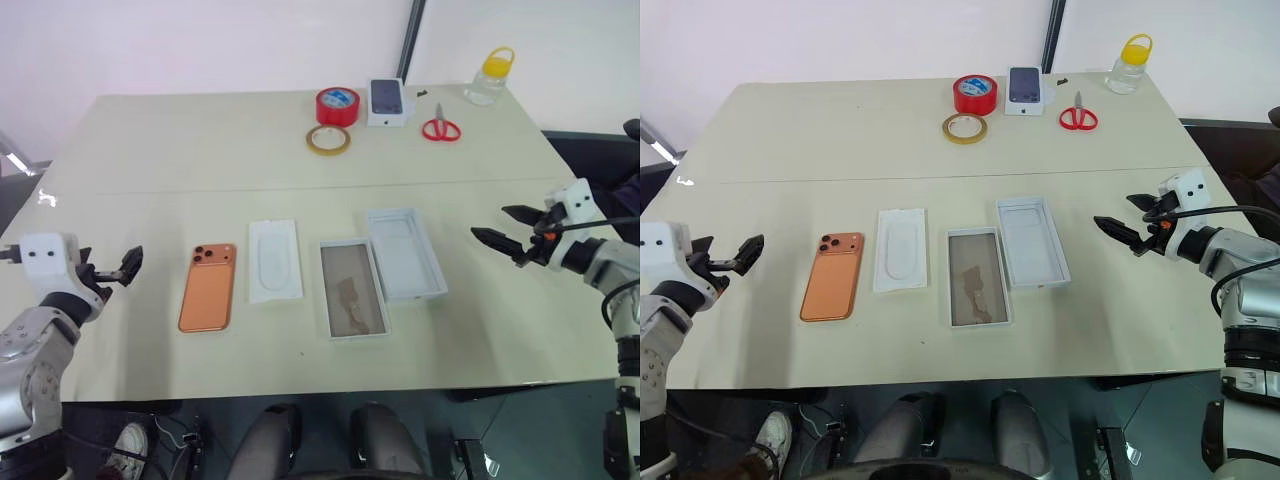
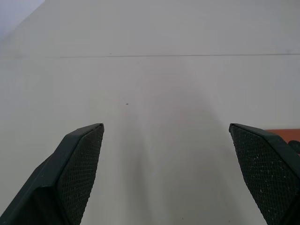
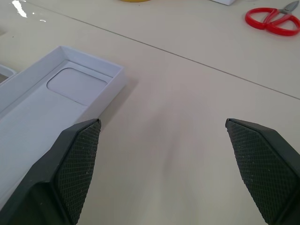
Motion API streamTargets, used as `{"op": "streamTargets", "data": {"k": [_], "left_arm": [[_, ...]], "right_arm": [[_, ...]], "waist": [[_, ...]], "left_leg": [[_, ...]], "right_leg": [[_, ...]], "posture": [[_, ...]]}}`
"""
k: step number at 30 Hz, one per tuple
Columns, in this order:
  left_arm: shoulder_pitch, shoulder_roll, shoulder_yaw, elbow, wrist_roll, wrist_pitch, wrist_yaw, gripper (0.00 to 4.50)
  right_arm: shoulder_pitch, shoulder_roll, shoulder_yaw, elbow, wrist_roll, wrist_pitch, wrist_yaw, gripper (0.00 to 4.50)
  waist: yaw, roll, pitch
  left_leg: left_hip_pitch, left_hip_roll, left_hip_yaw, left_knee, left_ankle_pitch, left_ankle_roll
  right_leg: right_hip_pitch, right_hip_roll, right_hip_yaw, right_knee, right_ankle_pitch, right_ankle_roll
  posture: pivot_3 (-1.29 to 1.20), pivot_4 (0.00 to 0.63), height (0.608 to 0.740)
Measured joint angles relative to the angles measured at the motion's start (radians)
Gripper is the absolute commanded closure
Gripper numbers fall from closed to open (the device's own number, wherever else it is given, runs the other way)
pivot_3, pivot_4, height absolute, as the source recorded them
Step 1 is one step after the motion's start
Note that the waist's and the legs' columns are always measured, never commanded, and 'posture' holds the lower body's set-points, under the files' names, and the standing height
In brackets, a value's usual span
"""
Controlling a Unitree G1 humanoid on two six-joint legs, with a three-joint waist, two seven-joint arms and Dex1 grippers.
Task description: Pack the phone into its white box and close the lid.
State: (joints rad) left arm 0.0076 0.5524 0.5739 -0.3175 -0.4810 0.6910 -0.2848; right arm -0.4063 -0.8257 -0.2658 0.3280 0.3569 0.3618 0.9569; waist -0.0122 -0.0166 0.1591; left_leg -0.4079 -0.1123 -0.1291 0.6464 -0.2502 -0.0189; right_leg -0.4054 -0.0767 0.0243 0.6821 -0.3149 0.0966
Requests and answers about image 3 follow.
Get white object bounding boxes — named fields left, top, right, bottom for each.
left=210, top=0, right=237, bottom=6

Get red handled scissors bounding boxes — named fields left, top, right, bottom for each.
left=245, top=0, right=300, bottom=37

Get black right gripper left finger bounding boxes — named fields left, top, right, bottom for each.
left=0, top=118, right=102, bottom=225

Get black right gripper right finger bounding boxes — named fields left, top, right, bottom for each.
left=225, top=118, right=300, bottom=225

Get white box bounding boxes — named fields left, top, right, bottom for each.
left=0, top=45, right=127, bottom=204

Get white box lid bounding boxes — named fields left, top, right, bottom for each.
left=0, top=64, right=18, bottom=85

